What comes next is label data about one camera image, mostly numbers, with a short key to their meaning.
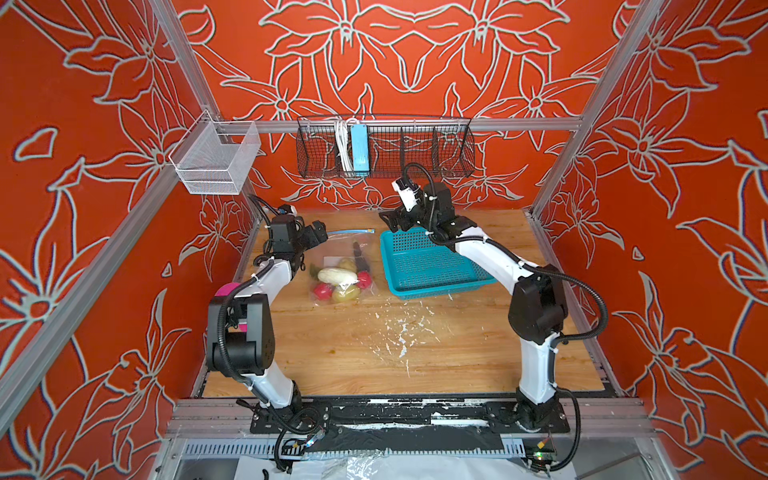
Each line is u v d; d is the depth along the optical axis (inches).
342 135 34.5
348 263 38.7
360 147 35.3
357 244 42.1
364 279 37.3
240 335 18.3
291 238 28.2
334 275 35.7
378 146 39.7
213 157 37.1
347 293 35.3
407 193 29.4
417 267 40.7
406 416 29.2
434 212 26.7
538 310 20.4
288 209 32.1
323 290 36.2
